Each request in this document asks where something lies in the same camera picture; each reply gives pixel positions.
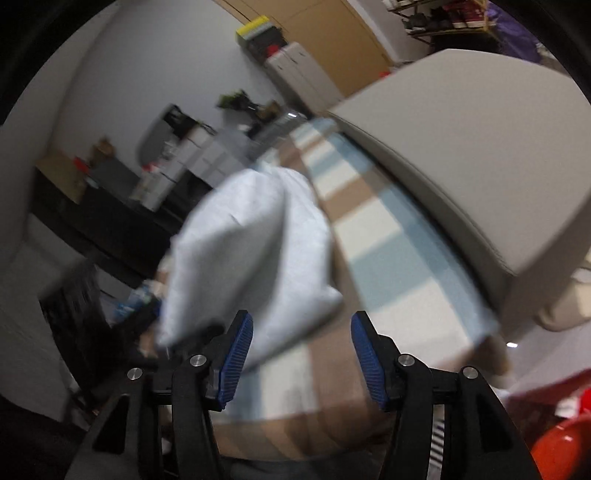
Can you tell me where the light grey hoodie sweatshirt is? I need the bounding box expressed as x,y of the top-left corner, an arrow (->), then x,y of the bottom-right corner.
156,167 -> 342,369

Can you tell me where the checkered bed sheet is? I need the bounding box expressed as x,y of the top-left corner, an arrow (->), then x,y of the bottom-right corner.
213,118 -> 510,461

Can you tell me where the blue white plaid shirt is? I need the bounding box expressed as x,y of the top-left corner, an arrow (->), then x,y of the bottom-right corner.
112,280 -> 165,324

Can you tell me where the black wardrobe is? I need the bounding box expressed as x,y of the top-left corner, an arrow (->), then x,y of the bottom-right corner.
30,160 -> 182,288

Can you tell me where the red plastic stool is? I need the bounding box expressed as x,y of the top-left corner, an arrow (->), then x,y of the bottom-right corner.
505,369 -> 590,479

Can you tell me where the white drawer desk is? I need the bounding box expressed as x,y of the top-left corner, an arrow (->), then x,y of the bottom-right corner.
130,124 -> 246,212

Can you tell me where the beige padded bed headboard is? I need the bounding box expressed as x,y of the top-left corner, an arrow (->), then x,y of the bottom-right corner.
329,50 -> 590,334

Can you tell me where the silver hard-shell suitcase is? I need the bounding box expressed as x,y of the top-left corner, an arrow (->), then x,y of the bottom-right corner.
247,110 -> 308,144

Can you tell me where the arched grey mirror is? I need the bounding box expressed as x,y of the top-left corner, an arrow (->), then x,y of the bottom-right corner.
137,104 -> 185,168

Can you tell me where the wrapped flower bouquet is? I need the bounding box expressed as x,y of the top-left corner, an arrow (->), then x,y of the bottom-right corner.
216,90 -> 259,115

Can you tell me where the white tall suitcase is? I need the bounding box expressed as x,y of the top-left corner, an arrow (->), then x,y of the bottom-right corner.
264,42 -> 345,115

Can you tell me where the black shoe box stack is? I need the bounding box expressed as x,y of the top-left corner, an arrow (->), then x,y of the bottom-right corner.
245,24 -> 287,64

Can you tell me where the wooden door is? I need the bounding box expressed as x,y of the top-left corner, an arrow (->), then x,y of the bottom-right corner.
218,0 -> 394,97

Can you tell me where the wooden shoe rack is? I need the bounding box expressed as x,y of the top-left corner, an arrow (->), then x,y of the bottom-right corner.
383,1 -> 495,43

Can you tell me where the yellow lid shoe box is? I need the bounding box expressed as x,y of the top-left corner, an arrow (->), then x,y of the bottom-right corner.
235,16 -> 273,45

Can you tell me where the purple plastic bag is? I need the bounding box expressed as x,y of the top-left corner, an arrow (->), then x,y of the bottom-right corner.
487,1 -> 542,64

